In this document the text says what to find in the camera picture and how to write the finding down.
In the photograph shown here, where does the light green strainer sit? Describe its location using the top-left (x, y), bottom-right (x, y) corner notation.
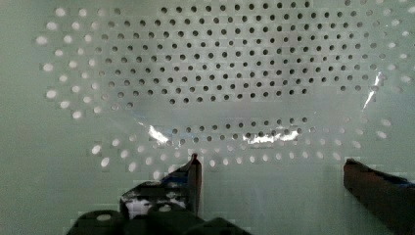
top-left (1, 0), bottom-right (414, 235)

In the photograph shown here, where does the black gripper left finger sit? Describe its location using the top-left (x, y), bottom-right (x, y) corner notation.
top-left (119, 153), bottom-right (202, 219)

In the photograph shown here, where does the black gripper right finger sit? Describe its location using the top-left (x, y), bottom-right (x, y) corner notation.
top-left (344, 159), bottom-right (415, 235)

